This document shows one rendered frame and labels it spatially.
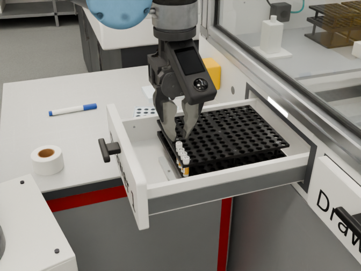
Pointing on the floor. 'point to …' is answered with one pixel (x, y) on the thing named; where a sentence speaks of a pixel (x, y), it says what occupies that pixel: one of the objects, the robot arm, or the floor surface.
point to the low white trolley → (102, 177)
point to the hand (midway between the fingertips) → (180, 135)
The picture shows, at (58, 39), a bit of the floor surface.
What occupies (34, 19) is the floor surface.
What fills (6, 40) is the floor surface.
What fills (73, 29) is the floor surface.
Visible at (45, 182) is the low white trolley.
